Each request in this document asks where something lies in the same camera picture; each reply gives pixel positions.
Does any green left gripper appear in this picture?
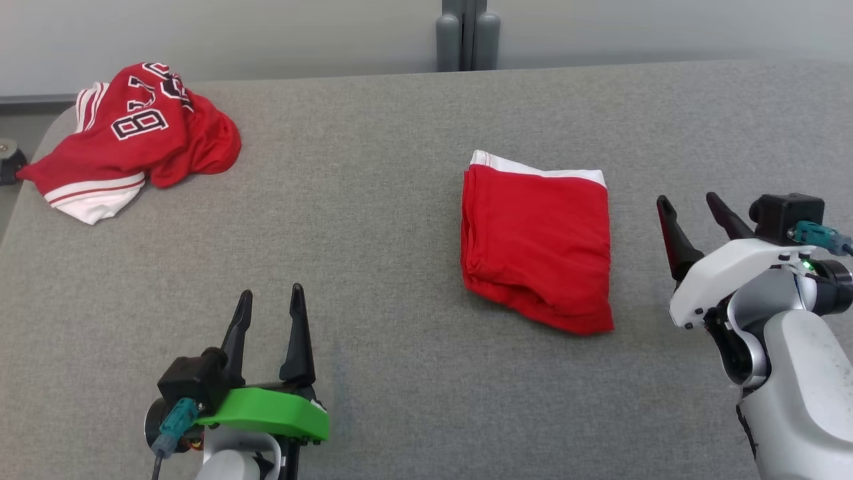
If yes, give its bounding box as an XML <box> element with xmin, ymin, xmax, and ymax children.
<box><xmin>197</xmin><ymin>283</ymin><xmax>331</xmax><ymax>445</ymax></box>

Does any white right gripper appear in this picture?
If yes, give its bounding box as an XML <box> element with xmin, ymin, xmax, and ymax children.
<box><xmin>656</xmin><ymin>192</ymin><xmax>818</xmax><ymax>329</ymax></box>

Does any red shorts white waistband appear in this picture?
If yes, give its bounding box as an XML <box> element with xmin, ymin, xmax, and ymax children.
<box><xmin>460</xmin><ymin>150</ymin><xmax>615</xmax><ymax>336</ymax></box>

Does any red jersey with numbers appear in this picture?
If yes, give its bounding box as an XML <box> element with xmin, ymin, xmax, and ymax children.
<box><xmin>17</xmin><ymin>62</ymin><xmax>243</xmax><ymax>226</ymax></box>

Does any black caster wheel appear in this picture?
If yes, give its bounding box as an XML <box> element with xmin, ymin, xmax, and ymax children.
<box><xmin>0</xmin><ymin>139</ymin><xmax>29</xmax><ymax>187</ymax></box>

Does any right arm cable teal plug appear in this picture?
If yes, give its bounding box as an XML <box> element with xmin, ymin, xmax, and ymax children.
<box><xmin>788</xmin><ymin>221</ymin><xmax>853</xmax><ymax>257</ymax></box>

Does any arm cable teal plug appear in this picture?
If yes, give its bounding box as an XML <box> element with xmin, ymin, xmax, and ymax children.
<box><xmin>151</xmin><ymin>398</ymin><xmax>202</xmax><ymax>480</ymax></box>
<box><xmin>788</xmin><ymin>221</ymin><xmax>853</xmax><ymax>257</ymax></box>

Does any left arm cable teal plug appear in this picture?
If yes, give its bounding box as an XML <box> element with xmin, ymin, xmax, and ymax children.
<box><xmin>151</xmin><ymin>398</ymin><xmax>202</xmax><ymax>480</ymax></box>

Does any grey partition post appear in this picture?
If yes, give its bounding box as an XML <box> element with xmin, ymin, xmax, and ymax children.
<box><xmin>436</xmin><ymin>0</ymin><xmax>502</xmax><ymax>73</ymax></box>

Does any grey wall base rail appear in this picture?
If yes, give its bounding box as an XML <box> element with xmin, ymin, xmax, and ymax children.
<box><xmin>0</xmin><ymin>93</ymin><xmax>78</xmax><ymax>107</ymax></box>

